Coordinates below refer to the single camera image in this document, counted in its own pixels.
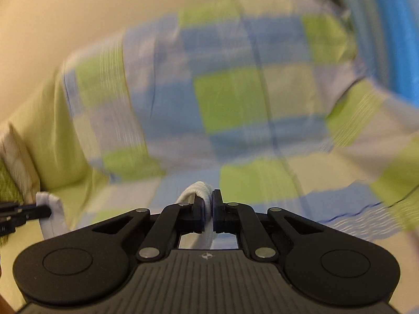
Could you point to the finger of the black left gripper seen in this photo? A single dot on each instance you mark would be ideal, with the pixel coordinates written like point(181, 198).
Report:
point(14, 215)

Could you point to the plaid green blue bedsheet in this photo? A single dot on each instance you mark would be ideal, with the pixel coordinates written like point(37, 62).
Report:
point(266, 100)

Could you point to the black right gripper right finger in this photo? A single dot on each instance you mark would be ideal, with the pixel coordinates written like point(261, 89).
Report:
point(268, 236)

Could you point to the white garment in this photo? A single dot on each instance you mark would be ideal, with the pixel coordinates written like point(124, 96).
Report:
point(203, 193)

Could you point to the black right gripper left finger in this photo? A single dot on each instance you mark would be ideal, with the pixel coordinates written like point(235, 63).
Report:
point(149, 237)

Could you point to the blue plastic storage bin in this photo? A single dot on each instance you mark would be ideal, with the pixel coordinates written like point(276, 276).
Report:
point(387, 34)

